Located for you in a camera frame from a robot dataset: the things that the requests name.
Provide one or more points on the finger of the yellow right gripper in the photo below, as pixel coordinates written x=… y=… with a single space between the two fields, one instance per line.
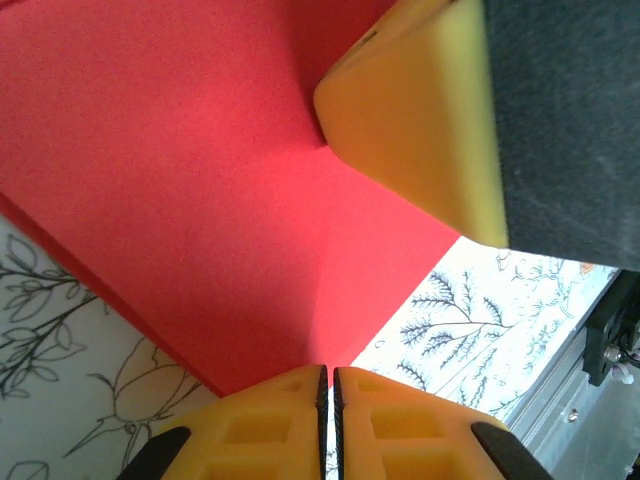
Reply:
x=425 y=125

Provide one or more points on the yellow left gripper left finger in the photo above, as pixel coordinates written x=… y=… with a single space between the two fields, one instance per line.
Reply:
x=250 y=430

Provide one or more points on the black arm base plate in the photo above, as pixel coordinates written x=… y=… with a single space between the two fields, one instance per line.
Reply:
x=607 y=330

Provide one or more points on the red paper sheet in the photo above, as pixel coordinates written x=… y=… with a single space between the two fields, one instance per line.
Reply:
x=175 y=175

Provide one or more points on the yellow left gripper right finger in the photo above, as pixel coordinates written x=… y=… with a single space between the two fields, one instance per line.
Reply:
x=410 y=435

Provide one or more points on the floral patterned tablecloth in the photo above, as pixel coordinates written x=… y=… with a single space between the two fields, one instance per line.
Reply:
x=60 y=350

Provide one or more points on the wide aluminium frame rail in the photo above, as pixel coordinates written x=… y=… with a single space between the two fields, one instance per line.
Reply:
x=575 y=425

